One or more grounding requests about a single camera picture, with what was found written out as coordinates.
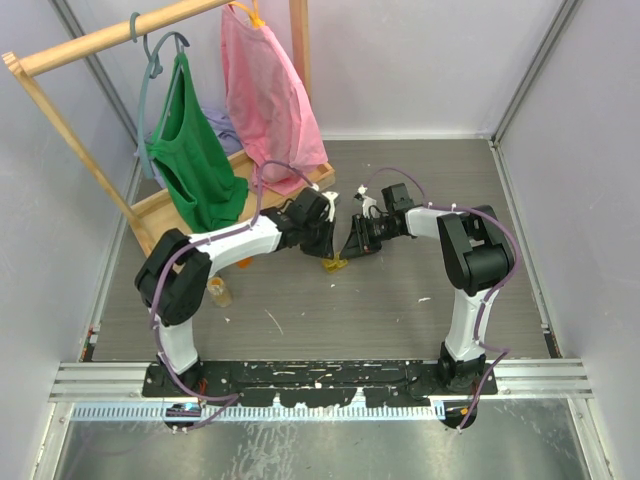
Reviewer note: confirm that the green tank top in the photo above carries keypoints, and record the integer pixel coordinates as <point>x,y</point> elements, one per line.
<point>199,178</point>

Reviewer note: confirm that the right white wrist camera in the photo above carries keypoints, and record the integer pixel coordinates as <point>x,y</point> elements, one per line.
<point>369,207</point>

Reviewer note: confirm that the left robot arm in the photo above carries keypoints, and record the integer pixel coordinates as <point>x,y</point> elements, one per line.
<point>173,280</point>

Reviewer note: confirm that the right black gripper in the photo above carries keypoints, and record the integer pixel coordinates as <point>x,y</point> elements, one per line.
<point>359,242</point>

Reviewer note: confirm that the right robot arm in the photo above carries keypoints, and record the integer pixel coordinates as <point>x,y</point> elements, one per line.
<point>477,256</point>

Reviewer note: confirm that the orange clothes hanger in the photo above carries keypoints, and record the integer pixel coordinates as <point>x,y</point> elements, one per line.
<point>251,11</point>

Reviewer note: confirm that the aluminium frame rail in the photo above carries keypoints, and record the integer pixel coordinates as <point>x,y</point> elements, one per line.
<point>111,381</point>

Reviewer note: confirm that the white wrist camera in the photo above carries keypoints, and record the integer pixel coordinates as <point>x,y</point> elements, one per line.
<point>369,207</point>
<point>332,199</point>

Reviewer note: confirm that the lavender cloth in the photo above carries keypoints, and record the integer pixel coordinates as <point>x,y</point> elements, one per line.
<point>224,130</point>

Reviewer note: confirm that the clear amber pill bottle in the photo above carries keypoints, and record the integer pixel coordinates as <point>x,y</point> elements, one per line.
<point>219,292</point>

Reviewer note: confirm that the pink shirt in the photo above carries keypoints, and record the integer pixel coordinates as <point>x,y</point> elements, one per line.
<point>268,104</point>

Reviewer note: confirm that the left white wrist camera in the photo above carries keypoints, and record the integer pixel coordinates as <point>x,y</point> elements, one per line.
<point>332,199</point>

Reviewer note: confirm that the orange pill box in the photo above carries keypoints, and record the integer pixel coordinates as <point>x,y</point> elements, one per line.
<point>244,263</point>

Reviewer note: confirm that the yellow two-compartment pill box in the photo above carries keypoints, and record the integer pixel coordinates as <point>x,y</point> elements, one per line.
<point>334,264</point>

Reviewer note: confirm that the white slotted cable duct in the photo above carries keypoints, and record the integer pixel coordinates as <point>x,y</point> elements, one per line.
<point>190,412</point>

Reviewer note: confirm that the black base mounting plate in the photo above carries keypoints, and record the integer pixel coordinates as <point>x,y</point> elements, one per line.
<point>315,384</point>

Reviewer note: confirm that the grey-blue clothes hanger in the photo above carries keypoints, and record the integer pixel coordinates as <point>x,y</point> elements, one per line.
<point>152,71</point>

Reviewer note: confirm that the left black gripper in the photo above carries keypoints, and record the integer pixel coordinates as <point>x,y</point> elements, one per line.
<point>326,249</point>

